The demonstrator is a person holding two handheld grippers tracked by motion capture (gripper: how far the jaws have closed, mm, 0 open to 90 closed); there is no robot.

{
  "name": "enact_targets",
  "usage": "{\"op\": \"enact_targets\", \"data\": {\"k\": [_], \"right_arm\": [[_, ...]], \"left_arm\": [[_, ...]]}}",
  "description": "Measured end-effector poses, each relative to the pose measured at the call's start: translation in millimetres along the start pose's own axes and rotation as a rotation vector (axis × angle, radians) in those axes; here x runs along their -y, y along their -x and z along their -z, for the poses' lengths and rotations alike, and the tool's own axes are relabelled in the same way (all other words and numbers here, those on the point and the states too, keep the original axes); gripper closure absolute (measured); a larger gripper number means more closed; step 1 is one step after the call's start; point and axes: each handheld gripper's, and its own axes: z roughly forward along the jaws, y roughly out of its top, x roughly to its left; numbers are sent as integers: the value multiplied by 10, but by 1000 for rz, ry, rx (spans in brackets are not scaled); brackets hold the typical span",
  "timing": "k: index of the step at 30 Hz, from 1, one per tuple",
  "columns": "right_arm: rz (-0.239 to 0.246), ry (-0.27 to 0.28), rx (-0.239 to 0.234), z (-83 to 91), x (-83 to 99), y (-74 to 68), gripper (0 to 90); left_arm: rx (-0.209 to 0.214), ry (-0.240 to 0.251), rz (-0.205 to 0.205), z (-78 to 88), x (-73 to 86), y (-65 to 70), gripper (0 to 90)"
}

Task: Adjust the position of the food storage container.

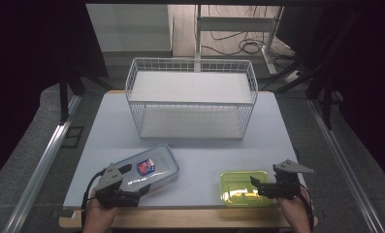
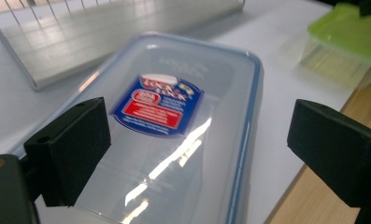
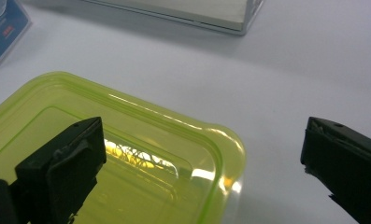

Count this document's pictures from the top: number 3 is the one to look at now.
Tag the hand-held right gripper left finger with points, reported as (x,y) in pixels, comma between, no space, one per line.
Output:
(71,168)

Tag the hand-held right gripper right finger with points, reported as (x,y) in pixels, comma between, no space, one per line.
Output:
(345,161)

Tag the clear container with green lid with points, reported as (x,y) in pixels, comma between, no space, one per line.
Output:
(161,137)

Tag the blue printed packet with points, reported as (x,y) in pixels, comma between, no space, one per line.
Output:
(2,34)

